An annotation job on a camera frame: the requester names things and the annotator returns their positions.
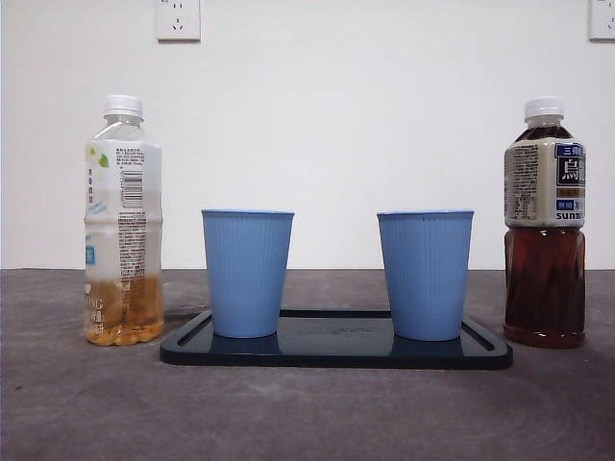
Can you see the yellow tea bottle white label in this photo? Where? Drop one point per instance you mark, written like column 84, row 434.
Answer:
column 125, row 307

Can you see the dark tea bottle beige label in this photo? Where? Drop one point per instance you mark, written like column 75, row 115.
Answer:
column 543, row 283

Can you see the blue ribbed plastic cup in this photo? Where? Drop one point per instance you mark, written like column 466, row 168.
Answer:
column 425, row 278
column 246, row 274

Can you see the dark blue plastic tray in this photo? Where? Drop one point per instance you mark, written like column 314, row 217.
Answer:
column 336, row 348

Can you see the white wall socket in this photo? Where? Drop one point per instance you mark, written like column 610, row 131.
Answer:
column 179, row 21
column 603, row 19

